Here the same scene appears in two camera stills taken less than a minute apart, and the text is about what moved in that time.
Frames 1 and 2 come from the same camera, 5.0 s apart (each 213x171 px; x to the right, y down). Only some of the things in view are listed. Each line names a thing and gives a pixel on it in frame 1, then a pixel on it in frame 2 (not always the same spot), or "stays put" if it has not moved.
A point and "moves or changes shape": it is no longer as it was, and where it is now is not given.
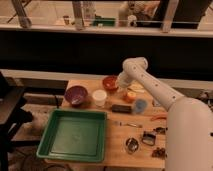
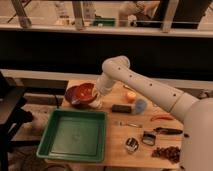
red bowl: [110, 82] moves or changes shape
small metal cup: [132, 145] stays put
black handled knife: [160, 129] stays put
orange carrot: [158, 118] stays put
